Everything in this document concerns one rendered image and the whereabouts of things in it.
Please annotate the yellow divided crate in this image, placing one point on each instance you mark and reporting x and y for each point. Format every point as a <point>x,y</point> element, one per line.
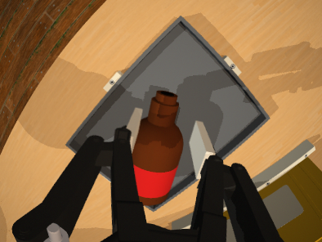
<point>294,202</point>

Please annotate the brown bottle with red label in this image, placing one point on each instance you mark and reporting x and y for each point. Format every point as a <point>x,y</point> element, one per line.
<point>158,149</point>

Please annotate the grey metal tray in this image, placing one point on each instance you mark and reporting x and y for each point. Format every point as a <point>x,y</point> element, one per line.
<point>208,90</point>

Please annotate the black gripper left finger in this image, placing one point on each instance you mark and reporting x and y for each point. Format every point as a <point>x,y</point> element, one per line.
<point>57,215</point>

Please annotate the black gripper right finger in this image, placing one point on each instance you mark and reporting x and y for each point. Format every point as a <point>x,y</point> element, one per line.
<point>248,214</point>

